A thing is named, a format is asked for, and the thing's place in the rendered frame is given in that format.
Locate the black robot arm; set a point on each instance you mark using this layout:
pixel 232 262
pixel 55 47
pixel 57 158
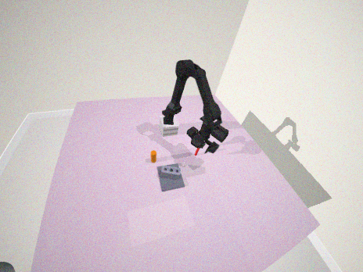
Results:
pixel 185 69

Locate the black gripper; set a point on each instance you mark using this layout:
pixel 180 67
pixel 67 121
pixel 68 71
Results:
pixel 213 146

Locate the orange cylinder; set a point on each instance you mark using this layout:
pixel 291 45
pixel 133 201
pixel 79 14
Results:
pixel 153 156

